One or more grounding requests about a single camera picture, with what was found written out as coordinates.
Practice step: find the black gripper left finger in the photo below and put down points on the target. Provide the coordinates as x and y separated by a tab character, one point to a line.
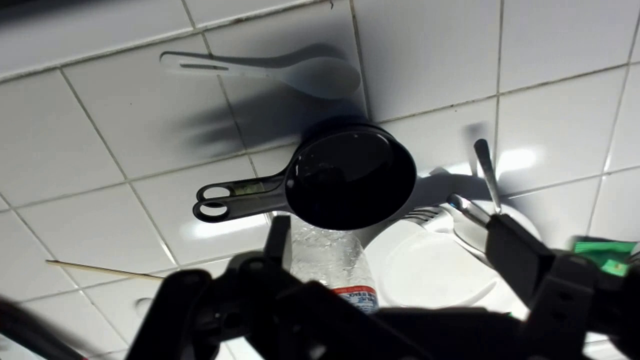
279	240

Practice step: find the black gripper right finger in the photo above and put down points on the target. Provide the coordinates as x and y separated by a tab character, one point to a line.
511	252

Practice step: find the small black pot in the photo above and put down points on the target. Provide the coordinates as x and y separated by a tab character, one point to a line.
263	203
347	176

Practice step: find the clear plastic water bottle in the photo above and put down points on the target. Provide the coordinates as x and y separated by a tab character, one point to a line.
327	260

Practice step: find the metal spoon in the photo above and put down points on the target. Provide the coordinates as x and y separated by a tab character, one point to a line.
487	173

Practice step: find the white plate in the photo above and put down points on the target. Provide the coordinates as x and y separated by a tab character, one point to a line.
427	273

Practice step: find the white plastic spoon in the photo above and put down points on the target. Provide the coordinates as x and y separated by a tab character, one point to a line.
320	73

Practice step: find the thin wooden skewer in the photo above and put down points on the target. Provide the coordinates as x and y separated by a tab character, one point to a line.
100	269

